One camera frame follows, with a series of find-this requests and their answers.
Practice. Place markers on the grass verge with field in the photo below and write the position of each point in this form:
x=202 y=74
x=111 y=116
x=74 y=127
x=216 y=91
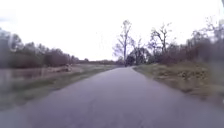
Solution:
x=43 y=83

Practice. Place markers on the tall thin bare tree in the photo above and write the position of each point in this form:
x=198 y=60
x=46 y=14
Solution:
x=124 y=43

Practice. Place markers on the grass verge with leaves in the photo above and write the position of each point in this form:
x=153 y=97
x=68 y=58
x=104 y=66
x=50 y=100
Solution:
x=180 y=75

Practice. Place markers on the grey asphalt path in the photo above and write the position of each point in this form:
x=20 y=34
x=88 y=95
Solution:
x=116 y=100

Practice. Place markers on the bare trees and brush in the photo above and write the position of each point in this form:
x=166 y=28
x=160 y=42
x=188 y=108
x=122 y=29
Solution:
x=186 y=51

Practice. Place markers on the row of dark trees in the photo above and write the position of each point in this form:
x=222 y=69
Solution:
x=30 y=56

